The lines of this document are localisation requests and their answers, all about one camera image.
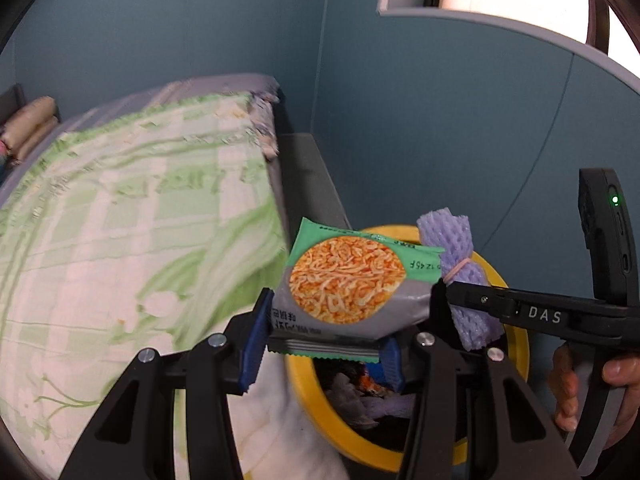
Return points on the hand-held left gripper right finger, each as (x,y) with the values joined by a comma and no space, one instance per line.
(392,365)

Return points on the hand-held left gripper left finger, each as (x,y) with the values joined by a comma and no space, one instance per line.
(255,350)

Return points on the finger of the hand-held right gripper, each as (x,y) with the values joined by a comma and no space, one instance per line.
(480,302)

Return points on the yellow rimmed trash bin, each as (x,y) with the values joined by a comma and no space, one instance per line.
(305,395)

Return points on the purple foam net with band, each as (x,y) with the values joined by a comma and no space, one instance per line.
(445,235)

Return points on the instant noodle packet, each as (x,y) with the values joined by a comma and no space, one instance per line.
(345,280)

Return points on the person's right hand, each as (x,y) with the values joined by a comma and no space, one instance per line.
(562,390)

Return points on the orange snack wrapper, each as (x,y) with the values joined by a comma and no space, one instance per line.
(372,385)

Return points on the white crumpled paper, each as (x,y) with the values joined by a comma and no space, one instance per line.
(350,400)

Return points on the dark grey bed base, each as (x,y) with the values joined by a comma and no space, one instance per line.
(305,175)

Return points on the green printed blanket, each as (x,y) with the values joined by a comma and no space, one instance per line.
(125,210)

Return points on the beige folded quilt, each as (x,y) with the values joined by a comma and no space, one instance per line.
(30,120)

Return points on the grey padded headboard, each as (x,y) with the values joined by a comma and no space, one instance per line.
(12,97)

